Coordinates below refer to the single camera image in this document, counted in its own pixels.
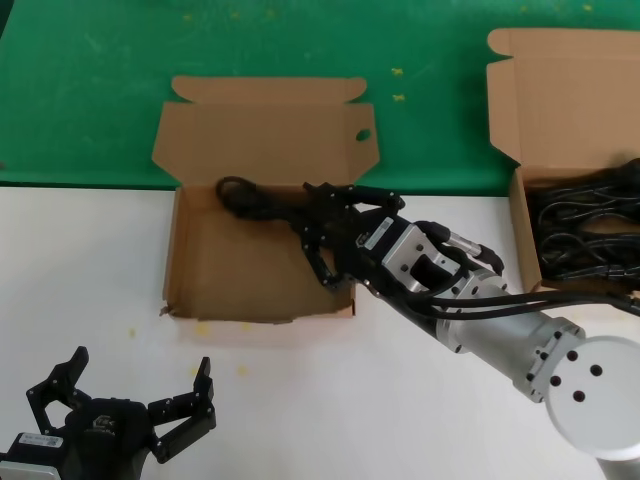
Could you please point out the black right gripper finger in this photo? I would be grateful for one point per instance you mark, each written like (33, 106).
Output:
(315, 240)
(330, 200)

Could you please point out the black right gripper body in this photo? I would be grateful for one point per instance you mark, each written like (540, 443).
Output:
(355, 240)

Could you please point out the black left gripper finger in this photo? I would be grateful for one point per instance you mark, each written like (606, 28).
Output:
(55, 385)
(192, 415)

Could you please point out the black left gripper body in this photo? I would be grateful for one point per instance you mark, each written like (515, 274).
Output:
(107, 440)

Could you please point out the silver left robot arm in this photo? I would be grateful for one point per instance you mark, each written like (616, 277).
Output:
(30, 462)

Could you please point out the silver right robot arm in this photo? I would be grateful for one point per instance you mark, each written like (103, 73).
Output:
(500, 335)

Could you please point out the cardboard box with torn edge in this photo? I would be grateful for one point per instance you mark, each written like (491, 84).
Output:
(240, 280)

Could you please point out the open brown cardboard box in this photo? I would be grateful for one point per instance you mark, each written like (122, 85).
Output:
(565, 100)

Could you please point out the green table mat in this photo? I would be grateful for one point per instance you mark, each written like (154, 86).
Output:
(75, 100)

